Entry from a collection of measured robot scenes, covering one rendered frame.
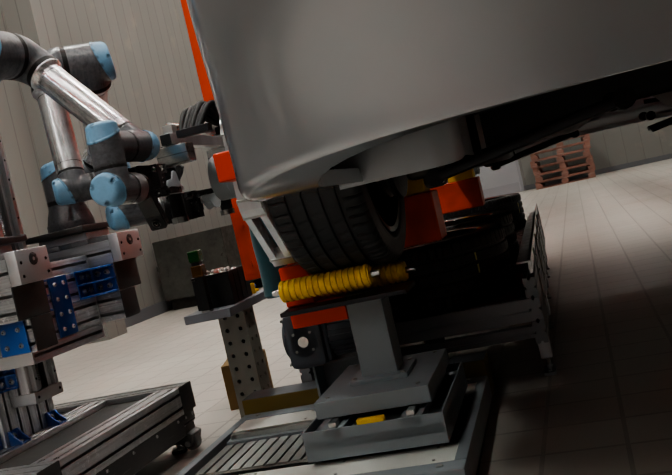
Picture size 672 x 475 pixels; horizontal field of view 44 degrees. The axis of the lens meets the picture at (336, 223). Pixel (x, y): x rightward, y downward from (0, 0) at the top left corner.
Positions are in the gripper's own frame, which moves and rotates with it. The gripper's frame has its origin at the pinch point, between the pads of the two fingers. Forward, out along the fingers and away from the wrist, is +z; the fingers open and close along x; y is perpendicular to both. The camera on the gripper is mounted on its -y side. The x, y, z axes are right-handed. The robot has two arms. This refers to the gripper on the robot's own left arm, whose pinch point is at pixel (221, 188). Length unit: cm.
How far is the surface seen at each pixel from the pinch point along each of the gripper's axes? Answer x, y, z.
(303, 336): 6, 50, 13
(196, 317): -33, 39, -5
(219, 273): -32.8, 26.8, 6.9
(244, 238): -22.1, 16.9, 14.0
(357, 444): 56, 71, -5
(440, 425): 71, 69, 10
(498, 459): 71, 83, 24
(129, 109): -633, -133, 198
